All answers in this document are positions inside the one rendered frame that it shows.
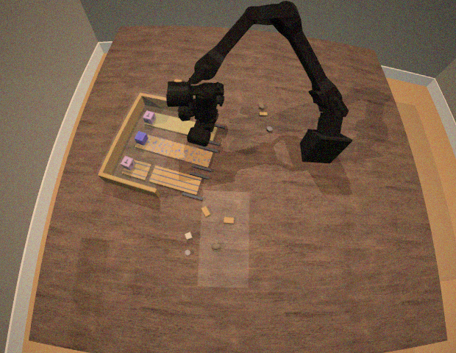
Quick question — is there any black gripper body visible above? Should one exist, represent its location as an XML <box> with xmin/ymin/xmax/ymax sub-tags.
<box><xmin>187</xmin><ymin>96</ymin><xmax>224</xmax><ymax>146</ymax></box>

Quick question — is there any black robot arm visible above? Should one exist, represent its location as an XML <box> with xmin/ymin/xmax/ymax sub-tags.
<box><xmin>166</xmin><ymin>1</ymin><xmax>349</xmax><ymax>137</ymax></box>

